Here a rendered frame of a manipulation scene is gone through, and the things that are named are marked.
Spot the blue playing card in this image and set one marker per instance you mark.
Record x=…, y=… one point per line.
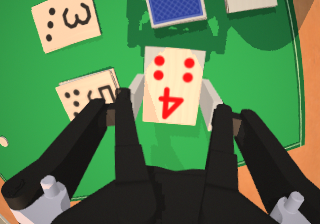
x=164, y=12

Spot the green card cloth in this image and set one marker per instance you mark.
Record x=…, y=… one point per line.
x=249, y=60

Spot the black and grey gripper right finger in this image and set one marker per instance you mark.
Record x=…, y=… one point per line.
x=287, y=194

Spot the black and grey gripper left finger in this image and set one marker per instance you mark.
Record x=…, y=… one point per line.
x=38, y=193

